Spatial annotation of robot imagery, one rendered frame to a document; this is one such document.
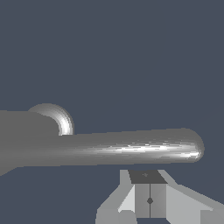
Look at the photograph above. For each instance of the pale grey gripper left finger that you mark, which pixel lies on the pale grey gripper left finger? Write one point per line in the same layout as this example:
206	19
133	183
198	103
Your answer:
142	201

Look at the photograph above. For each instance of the chrome rounded faucet body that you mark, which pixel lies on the chrome rounded faucet body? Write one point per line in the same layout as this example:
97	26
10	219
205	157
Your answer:
64	121

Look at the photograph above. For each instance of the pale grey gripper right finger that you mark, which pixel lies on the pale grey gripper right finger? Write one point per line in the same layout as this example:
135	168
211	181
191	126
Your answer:
180	204

